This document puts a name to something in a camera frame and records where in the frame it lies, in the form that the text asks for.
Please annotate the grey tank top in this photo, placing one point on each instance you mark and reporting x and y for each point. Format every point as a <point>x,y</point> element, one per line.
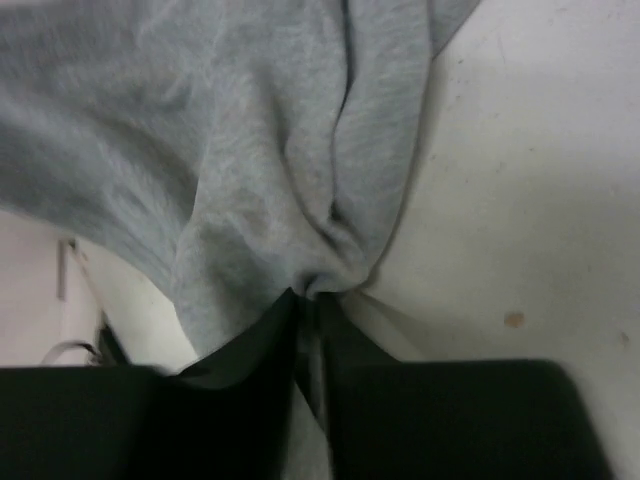
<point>229,150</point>

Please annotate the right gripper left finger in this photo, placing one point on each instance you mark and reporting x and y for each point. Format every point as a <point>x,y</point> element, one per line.
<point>225,417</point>

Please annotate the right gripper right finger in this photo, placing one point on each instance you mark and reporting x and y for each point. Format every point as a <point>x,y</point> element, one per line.
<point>490,419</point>

